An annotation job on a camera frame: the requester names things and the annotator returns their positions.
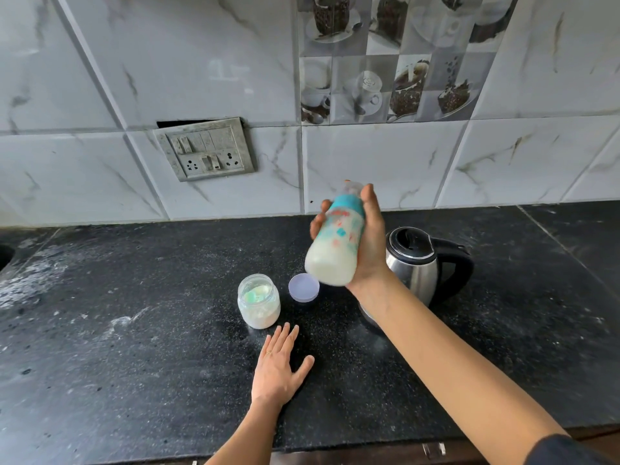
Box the glass jar of white powder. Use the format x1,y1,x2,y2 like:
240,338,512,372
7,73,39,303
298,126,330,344
237,273,282,331

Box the dark shirt sleeve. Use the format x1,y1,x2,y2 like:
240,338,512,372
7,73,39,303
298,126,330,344
524,433,616,465

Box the teal bottle nipple collar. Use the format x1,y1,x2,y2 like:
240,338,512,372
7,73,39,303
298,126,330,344
331,194,366,218

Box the grey wall switch socket panel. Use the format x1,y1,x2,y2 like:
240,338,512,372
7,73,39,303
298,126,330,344
153,116,256,183

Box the clear baby bottle blue print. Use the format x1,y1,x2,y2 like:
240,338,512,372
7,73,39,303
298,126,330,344
304,207,365,287

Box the person's left hand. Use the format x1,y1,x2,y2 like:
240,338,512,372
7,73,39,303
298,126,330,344
251,322,316,410

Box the person's right forearm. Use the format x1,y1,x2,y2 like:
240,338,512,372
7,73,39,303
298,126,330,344
347,275,568,465

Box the pale lavender jar lid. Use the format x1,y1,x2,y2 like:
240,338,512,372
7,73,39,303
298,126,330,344
288,273,320,304

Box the teal measuring scoop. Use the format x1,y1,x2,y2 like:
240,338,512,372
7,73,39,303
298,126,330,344
242,284,272,304

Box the brown lower cabinet front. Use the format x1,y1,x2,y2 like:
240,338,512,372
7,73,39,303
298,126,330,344
111,423,620,465

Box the person's right hand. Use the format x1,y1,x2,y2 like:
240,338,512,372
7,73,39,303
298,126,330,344
309,183,397,301

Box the steel electric kettle black handle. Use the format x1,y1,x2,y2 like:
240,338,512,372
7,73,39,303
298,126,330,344
359,226,475,327

